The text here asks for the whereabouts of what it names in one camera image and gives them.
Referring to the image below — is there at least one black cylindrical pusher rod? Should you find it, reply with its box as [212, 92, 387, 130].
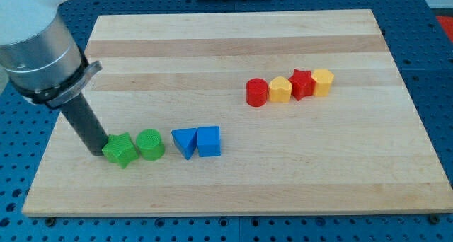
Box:
[60, 93, 108, 156]

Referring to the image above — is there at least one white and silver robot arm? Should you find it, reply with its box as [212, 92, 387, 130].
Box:
[1, 0, 108, 156]

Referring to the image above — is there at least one green star block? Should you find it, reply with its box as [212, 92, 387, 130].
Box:
[102, 132, 139, 169]

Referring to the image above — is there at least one green cylinder block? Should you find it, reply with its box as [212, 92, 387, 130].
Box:
[136, 129, 165, 161]

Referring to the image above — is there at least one blue triangle block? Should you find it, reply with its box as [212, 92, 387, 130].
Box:
[171, 128, 197, 160]

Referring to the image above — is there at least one blue cube block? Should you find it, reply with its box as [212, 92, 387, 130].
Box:
[197, 126, 221, 157]

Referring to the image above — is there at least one red cylinder block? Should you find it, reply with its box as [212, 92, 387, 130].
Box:
[246, 78, 268, 107]

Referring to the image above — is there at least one yellow heart block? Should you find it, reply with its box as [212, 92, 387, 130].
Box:
[268, 76, 292, 103]

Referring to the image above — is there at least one red star block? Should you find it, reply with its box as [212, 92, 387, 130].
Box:
[289, 69, 315, 101]

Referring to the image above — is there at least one light wooden board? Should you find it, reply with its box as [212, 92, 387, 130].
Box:
[23, 9, 452, 217]

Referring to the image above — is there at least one yellow hexagon block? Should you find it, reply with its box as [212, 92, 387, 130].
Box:
[311, 69, 335, 97]

